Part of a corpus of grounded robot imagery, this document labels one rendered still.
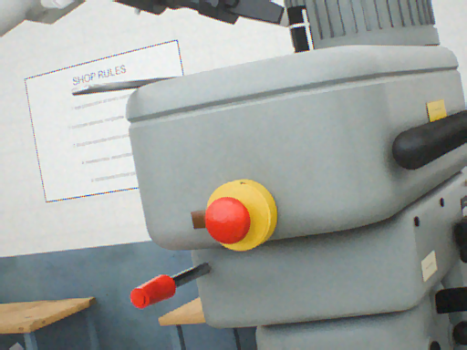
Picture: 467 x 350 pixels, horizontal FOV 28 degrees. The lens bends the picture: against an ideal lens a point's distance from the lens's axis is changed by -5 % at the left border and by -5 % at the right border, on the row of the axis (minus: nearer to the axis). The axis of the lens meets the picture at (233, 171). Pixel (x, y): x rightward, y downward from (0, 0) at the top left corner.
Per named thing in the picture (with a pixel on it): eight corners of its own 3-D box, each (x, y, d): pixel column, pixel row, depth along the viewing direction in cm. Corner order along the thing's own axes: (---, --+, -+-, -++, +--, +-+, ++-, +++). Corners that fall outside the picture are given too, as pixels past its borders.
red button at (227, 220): (247, 243, 81) (239, 196, 81) (204, 248, 83) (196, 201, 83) (264, 236, 84) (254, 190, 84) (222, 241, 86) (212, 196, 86)
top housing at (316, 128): (391, 227, 81) (358, 39, 80) (127, 260, 92) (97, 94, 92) (482, 162, 124) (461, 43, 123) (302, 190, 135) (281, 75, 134)
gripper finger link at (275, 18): (277, 29, 104) (224, 11, 105) (287, 3, 103) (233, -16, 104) (275, 28, 102) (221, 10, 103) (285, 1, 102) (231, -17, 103)
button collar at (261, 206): (275, 247, 84) (262, 177, 83) (212, 254, 86) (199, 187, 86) (284, 242, 85) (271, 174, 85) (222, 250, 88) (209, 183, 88)
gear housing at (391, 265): (424, 311, 91) (409, 210, 90) (201, 333, 101) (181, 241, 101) (482, 243, 121) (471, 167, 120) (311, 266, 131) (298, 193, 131)
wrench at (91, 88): (98, 90, 85) (97, 81, 85) (63, 98, 87) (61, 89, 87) (212, 78, 107) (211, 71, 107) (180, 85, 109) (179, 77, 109)
